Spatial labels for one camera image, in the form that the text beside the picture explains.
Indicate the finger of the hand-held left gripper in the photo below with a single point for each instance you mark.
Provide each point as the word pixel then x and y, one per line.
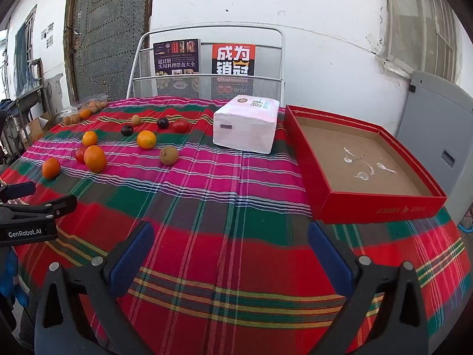
pixel 55 206
pixel 18 191

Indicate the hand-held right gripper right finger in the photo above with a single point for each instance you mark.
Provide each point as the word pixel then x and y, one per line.
pixel 329 259

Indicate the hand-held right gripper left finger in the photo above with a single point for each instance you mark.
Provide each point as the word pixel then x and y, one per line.
pixel 131 255

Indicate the small red tomato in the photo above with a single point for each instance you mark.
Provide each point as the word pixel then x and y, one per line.
pixel 79 154

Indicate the large orange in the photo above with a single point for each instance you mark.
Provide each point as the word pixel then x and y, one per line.
pixel 95 158

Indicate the red cardboard box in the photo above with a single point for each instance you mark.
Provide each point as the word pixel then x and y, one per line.
pixel 369 207

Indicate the dark purple plum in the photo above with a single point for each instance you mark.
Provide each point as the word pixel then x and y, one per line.
pixel 162 122
pixel 126 130

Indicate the person's left hand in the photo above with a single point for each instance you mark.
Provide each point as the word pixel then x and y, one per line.
pixel 7 277

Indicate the brown cardboard carton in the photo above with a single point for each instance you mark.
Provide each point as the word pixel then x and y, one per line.
pixel 37 125

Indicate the pile of small brown kiwis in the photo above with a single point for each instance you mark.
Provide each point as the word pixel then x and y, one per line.
pixel 72 118

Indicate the grey metal workbench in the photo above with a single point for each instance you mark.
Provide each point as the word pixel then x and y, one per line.
pixel 29 100

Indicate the small orange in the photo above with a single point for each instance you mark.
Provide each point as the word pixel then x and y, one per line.
pixel 85 113

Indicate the plaid tablecloth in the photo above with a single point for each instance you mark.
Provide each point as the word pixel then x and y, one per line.
pixel 229 207

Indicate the clear plastic clamshell container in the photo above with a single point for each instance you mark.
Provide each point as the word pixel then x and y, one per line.
pixel 92 100

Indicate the window with blue curtain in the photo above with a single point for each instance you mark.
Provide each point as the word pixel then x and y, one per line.
pixel 24 44

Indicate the white pink tissue pack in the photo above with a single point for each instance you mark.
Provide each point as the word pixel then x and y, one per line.
pixel 244 133

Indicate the white metal mesh chair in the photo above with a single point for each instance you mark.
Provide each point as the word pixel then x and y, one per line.
pixel 146 63

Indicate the grey metal cabinet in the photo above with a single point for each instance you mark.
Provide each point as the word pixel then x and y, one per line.
pixel 428 118

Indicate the studded metal door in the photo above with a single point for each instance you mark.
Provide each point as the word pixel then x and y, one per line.
pixel 107 37

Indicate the dark cookbook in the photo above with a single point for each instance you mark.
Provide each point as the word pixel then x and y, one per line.
pixel 177 57

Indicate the orange black book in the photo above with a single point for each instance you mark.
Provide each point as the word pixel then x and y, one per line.
pixel 232 59

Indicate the white framed window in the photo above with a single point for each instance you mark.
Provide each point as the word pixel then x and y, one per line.
pixel 425 26

